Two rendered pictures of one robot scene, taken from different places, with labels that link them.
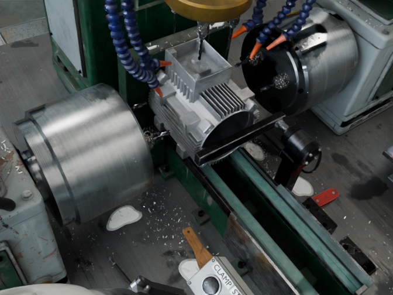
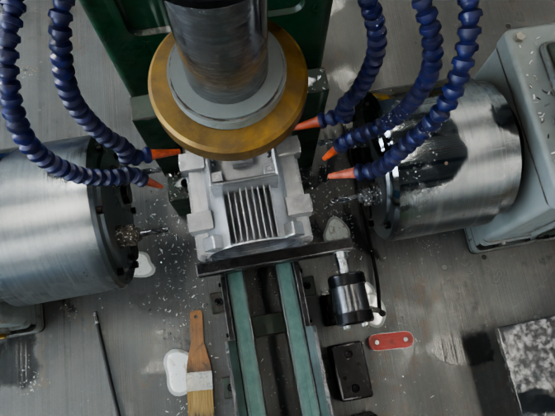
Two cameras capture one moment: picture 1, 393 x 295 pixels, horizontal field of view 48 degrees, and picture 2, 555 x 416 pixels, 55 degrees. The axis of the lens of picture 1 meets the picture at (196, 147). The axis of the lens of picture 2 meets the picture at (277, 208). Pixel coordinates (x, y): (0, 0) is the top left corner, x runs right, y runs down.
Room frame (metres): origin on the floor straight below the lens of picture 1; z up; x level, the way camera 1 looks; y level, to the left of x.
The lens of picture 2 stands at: (0.55, -0.17, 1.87)
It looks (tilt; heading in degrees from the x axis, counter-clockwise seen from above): 75 degrees down; 29
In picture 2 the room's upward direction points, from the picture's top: 3 degrees clockwise
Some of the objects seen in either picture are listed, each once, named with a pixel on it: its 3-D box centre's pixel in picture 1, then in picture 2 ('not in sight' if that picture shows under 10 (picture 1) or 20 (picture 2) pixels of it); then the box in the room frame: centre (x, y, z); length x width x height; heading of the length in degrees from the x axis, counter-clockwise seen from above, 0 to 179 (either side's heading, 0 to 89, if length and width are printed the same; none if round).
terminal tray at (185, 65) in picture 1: (197, 69); (239, 150); (0.78, 0.02, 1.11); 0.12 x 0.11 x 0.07; 42
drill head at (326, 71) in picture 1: (304, 58); (441, 156); (0.97, -0.25, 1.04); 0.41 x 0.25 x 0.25; 132
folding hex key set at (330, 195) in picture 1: (324, 198); (390, 341); (0.69, -0.36, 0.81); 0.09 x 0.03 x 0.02; 127
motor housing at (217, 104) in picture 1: (202, 109); (246, 193); (0.75, 0.00, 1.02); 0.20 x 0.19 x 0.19; 42
